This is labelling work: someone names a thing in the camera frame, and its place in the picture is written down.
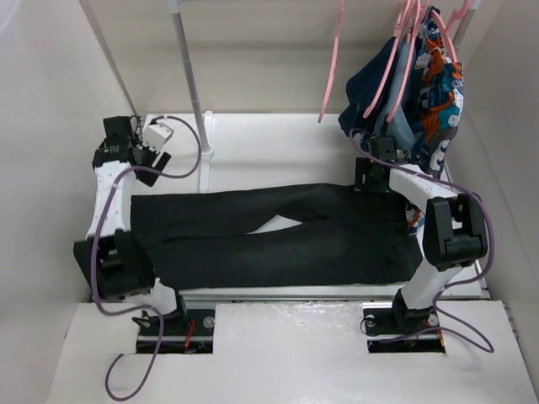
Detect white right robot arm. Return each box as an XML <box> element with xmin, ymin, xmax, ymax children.
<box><xmin>358</xmin><ymin>151</ymin><xmax>494</xmax><ymax>335</ymax></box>

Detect pink hanger with navy garment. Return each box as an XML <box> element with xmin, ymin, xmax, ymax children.
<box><xmin>363</xmin><ymin>0</ymin><xmax>422</xmax><ymax>119</ymax></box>

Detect white rack left foot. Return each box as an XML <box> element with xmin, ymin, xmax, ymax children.
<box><xmin>199</xmin><ymin>111</ymin><xmax>215</xmax><ymax>194</ymax></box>

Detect pink hanger with patterned garment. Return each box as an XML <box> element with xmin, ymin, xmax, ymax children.
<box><xmin>420</xmin><ymin>1</ymin><xmax>464</xmax><ymax>62</ymax></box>

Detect patterned orange teal garment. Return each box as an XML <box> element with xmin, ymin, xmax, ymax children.
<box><xmin>353</xmin><ymin>6</ymin><xmax>466</xmax><ymax>239</ymax></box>

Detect black trousers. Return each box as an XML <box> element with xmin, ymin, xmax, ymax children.
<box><xmin>131</xmin><ymin>183</ymin><xmax>423</xmax><ymax>290</ymax></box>

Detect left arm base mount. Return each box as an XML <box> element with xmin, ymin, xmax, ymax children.
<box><xmin>131</xmin><ymin>307</ymin><xmax>216</xmax><ymax>354</ymax></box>

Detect grey blue hanging garment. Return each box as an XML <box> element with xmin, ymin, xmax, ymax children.
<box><xmin>374</xmin><ymin>40</ymin><xmax>416</xmax><ymax>151</ymax></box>

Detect silver rack left pole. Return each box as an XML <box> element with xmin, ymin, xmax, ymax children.
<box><xmin>168</xmin><ymin>0</ymin><xmax>212</xmax><ymax>155</ymax></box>

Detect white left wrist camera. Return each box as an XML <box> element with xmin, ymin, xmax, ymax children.
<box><xmin>141</xmin><ymin>123</ymin><xmax>174</xmax><ymax>152</ymax></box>

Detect silver rack right pole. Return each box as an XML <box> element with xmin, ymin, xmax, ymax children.
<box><xmin>447</xmin><ymin>0</ymin><xmax>482</xmax><ymax>49</ymax></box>

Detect silver rack pole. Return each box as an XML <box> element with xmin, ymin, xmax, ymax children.
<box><xmin>447</xmin><ymin>0</ymin><xmax>482</xmax><ymax>49</ymax></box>
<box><xmin>168</xmin><ymin>0</ymin><xmax>212</xmax><ymax>155</ymax></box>

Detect metal rail strip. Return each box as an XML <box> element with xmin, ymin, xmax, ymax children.
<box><xmin>176</xmin><ymin>288</ymin><xmax>492</xmax><ymax>305</ymax></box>

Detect navy blue hanging garment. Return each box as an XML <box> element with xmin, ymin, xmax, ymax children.
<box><xmin>339</xmin><ymin>37</ymin><xmax>393</xmax><ymax>137</ymax></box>

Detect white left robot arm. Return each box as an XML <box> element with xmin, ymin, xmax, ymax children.
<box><xmin>73</xmin><ymin>116</ymin><xmax>189</xmax><ymax>334</ymax></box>

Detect empty pink hanger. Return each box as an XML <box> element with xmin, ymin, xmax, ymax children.
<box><xmin>317</xmin><ymin>0</ymin><xmax>345</xmax><ymax>124</ymax></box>

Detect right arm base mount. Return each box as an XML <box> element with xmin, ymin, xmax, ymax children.
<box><xmin>360</xmin><ymin>306</ymin><xmax>446</xmax><ymax>354</ymax></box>

